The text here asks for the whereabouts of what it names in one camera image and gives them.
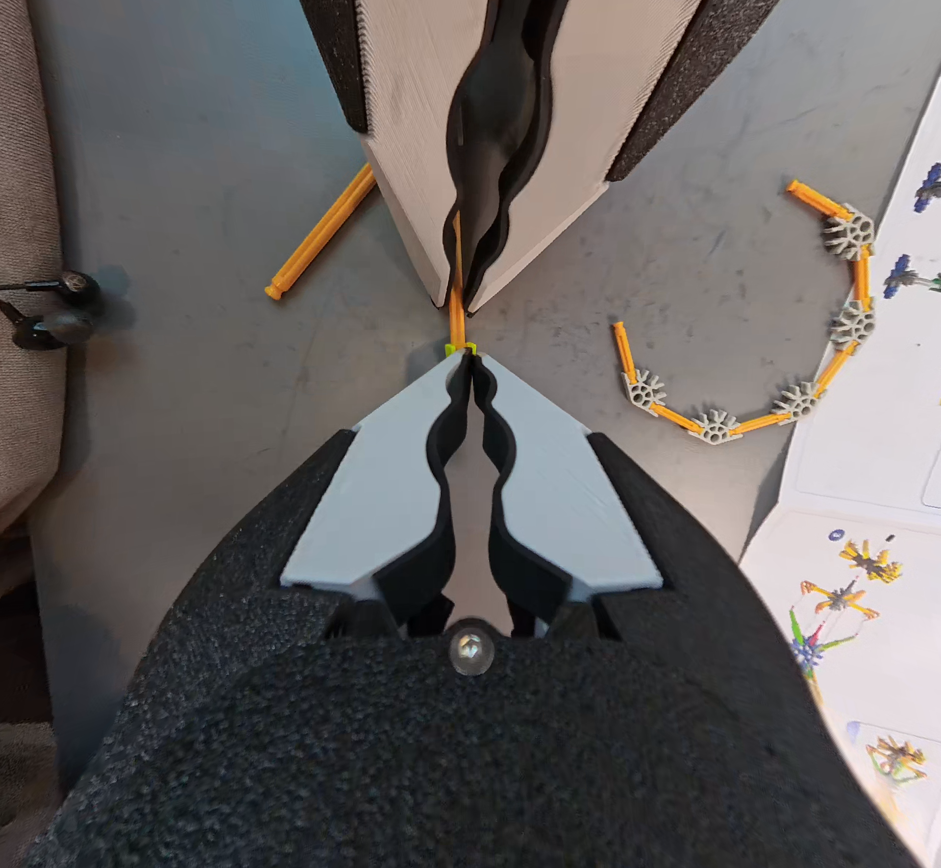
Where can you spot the long yellow rod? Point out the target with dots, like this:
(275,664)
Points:
(323,229)
(457,295)

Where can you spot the short yellow rod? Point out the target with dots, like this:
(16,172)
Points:
(676,416)
(816,199)
(836,366)
(757,423)
(861,280)
(625,350)

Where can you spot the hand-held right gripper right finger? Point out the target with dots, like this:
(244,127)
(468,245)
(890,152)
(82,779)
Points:
(581,508)

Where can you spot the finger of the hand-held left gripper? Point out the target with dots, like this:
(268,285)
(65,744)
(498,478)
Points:
(625,74)
(412,74)

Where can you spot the white building instruction sheet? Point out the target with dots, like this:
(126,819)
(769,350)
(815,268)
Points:
(845,442)

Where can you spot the lime green short rod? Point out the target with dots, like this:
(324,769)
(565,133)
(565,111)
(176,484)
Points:
(459,348)

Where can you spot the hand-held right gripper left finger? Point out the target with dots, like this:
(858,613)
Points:
(367,508)

